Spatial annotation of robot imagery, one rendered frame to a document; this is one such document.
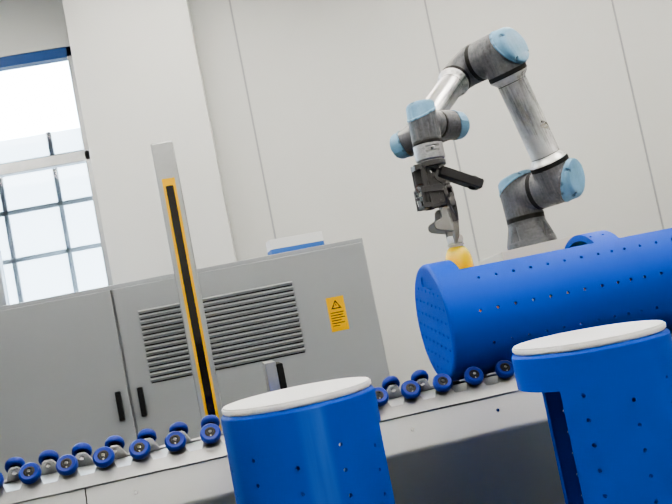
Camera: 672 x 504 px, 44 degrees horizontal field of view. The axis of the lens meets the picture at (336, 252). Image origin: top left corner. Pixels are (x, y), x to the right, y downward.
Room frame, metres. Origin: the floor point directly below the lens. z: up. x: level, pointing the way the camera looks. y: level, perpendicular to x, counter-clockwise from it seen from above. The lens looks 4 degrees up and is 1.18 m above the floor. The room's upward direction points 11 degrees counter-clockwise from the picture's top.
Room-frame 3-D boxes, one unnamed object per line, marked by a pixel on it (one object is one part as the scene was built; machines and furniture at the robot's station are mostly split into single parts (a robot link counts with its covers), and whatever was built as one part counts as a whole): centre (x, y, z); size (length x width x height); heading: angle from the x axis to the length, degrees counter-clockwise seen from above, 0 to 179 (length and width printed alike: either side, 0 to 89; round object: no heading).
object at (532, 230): (2.52, -0.59, 1.29); 0.15 x 0.15 x 0.10
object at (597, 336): (1.53, -0.42, 1.03); 0.28 x 0.28 x 0.01
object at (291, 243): (3.70, 0.18, 1.48); 0.24 x 0.12 x 0.08; 104
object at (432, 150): (2.04, -0.28, 1.51); 0.08 x 0.08 x 0.05
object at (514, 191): (2.52, -0.59, 1.40); 0.13 x 0.12 x 0.14; 45
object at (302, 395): (1.52, 0.12, 1.03); 0.28 x 0.28 x 0.01
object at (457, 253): (2.05, -0.29, 1.18); 0.07 x 0.07 x 0.19
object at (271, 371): (1.91, 0.19, 1.00); 0.10 x 0.04 x 0.15; 10
